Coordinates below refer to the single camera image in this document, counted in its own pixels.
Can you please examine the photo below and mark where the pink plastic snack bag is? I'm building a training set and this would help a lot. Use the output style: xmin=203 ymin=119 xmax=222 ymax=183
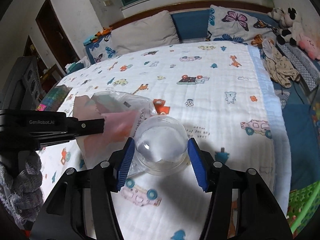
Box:
xmin=73 ymin=91 xmax=157 ymax=169

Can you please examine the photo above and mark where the clear plastic dome lid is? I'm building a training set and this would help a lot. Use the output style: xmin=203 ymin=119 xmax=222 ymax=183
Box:
xmin=135 ymin=115 xmax=189 ymax=176

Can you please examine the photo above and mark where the grey gloved left hand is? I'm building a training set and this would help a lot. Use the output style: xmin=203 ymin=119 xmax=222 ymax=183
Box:
xmin=1 ymin=152 xmax=43 ymax=229

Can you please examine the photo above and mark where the colourful book on bed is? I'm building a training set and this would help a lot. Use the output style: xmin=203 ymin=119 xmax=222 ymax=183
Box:
xmin=36 ymin=85 xmax=72 ymax=112

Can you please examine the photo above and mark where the green plastic mesh basket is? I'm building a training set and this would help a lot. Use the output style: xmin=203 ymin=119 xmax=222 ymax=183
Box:
xmin=286 ymin=181 xmax=319 ymax=238

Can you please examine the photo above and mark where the butterfly print pillow left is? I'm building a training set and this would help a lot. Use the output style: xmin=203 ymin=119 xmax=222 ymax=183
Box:
xmin=85 ymin=33 xmax=116 ymax=64

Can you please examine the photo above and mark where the butterfly print pillow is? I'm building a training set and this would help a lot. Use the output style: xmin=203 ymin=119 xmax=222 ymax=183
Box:
xmin=85 ymin=33 xmax=116 ymax=64
xmin=206 ymin=5 xmax=277 ymax=47

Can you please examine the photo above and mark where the blue mattress sheet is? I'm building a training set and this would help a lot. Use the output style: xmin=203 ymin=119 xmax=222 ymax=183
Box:
xmin=283 ymin=85 xmax=319 ymax=190

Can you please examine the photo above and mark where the orange toy on headboard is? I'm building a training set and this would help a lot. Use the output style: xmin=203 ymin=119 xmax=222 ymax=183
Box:
xmin=83 ymin=28 xmax=112 ymax=46

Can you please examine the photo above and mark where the dark wooden door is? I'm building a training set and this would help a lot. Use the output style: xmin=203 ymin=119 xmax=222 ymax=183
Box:
xmin=35 ymin=0 xmax=79 ymax=71

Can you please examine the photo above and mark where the white cartoon print blanket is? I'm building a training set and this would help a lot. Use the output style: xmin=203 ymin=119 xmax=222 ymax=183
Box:
xmin=37 ymin=41 xmax=292 ymax=240

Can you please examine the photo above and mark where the beige pillow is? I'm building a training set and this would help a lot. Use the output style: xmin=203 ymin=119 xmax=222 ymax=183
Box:
xmin=111 ymin=10 xmax=180 ymax=55

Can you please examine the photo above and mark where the beige patterned clothing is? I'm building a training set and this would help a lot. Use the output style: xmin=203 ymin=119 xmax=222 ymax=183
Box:
xmin=262 ymin=39 xmax=300 ymax=88

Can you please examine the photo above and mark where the grey patterned folded cloth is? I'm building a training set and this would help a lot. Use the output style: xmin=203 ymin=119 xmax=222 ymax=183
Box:
xmin=276 ymin=42 xmax=319 ymax=92

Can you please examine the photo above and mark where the blue headboard cushion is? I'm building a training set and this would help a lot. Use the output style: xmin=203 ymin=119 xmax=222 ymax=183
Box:
xmin=171 ymin=9 xmax=209 ymax=43

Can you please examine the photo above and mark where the pink plush toy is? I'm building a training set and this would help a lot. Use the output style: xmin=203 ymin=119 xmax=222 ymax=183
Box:
xmin=298 ymin=35 xmax=319 ymax=60

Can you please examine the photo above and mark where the black white plush cow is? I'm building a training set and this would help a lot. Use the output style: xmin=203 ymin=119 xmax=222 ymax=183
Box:
xmin=267 ymin=7 xmax=303 ymax=46

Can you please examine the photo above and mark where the butterfly print pillow right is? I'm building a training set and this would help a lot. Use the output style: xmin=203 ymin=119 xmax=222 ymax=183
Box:
xmin=206 ymin=5 xmax=277 ymax=47

